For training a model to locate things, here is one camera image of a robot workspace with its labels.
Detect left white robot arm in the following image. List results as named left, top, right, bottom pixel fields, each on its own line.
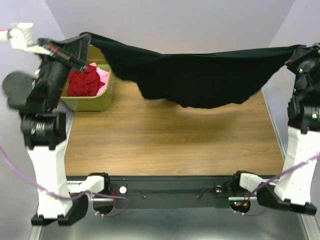
left=2, top=31, right=111, bottom=226

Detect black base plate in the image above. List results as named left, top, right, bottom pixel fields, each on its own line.
left=110, top=175, right=248, bottom=209

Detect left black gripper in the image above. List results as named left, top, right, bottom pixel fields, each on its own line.
left=30, top=32, right=90, bottom=110

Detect red t shirt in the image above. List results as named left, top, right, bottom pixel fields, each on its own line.
left=66, top=63, right=106, bottom=97

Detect black t shirt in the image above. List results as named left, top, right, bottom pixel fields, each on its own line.
left=91, top=33, right=299, bottom=109

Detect pink t shirt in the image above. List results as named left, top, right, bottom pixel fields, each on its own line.
left=89, top=62, right=111, bottom=96

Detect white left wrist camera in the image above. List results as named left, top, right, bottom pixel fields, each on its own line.
left=0, top=22, right=52, bottom=56

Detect olive green plastic bin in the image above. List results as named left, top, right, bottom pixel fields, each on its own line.
left=61, top=45, right=115, bottom=112

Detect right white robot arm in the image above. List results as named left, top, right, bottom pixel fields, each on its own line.
left=230, top=43, right=320, bottom=216

